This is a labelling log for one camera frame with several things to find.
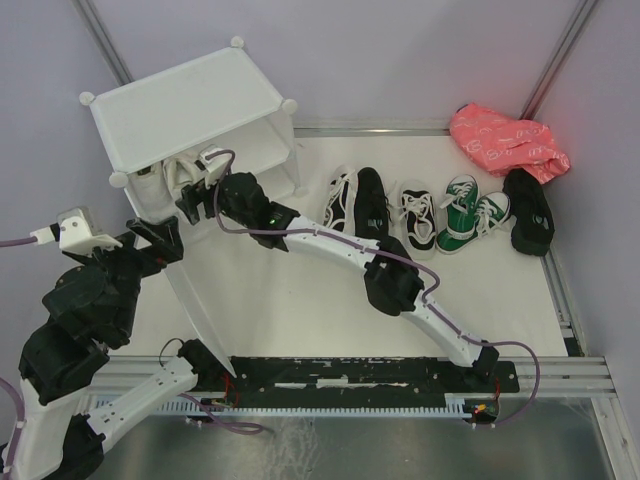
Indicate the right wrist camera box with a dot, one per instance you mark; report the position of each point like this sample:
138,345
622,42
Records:
213,161

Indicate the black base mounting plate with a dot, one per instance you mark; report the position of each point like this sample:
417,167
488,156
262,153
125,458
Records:
325,383

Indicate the white leather sneaker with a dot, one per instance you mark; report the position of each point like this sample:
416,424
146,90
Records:
152,193
180,172

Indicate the green canvas sneaker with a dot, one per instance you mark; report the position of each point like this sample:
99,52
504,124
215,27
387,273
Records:
491,212
459,202

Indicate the pink patterned bag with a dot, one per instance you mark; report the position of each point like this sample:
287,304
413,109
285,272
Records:
499,144

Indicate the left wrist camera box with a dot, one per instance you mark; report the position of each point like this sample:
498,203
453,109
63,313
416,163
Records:
75,232

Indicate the black slip-on shoe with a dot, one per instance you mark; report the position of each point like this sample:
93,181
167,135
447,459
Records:
371,211
534,227

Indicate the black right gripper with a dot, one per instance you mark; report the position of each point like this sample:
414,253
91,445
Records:
191,198

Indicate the aluminium frame rail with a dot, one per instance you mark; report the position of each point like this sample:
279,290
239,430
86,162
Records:
373,127

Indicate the white plastic shoe cabinet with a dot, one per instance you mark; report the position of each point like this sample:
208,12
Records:
221,99

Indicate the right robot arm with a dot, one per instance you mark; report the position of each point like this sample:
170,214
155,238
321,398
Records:
391,278

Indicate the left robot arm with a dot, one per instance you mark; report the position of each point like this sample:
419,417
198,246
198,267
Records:
91,312

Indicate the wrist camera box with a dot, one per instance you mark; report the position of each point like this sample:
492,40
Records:
213,161
75,232

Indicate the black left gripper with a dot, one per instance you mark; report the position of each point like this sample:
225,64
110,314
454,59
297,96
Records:
167,245

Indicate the black white canvas sneaker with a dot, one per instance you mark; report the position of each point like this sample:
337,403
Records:
338,212

